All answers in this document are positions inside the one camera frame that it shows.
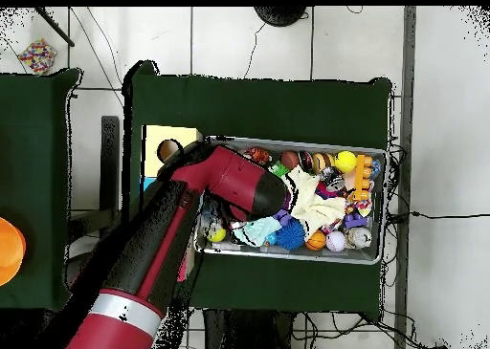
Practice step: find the crushed clear plastic bottle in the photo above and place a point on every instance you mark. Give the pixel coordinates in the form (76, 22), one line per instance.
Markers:
(205, 220)

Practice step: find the red robot arm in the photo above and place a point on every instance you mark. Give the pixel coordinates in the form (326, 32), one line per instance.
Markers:
(153, 265)

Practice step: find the wooden box with three holes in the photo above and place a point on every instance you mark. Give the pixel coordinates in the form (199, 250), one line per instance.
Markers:
(157, 135)

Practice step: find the clear mesh bin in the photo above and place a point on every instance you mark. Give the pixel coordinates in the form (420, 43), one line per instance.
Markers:
(329, 256)

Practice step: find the green furry googly-eyed toy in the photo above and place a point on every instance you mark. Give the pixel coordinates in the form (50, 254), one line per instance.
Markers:
(279, 169)

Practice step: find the mint green cloth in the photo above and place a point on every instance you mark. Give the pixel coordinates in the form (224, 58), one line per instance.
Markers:
(256, 231)

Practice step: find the yellow smiley ball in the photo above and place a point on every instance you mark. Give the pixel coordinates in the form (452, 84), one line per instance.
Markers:
(217, 233)

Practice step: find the small blue spiky ball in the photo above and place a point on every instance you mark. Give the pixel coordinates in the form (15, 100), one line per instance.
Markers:
(291, 234)

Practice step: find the cream knitted cloth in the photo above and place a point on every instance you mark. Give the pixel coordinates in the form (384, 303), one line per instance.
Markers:
(312, 200)

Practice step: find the yellow tennis ball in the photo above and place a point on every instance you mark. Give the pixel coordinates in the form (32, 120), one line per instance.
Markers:
(345, 161)

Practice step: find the orange toy brick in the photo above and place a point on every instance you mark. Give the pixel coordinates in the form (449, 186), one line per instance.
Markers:
(363, 173)

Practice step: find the black round base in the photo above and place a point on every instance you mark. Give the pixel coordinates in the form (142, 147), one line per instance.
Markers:
(279, 15)

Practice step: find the grey metal strip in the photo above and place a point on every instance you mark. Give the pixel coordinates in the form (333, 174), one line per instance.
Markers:
(409, 96)

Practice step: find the dark green side table cloth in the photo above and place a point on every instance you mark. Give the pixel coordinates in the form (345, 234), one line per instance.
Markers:
(38, 173)

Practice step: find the orange round object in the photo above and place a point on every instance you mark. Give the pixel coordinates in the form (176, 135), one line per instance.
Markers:
(9, 249)

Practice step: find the colourful patterned packet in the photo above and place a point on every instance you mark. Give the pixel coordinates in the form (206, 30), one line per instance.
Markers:
(37, 56)

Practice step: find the black rod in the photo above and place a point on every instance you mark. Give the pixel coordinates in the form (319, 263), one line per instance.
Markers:
(55, 28)

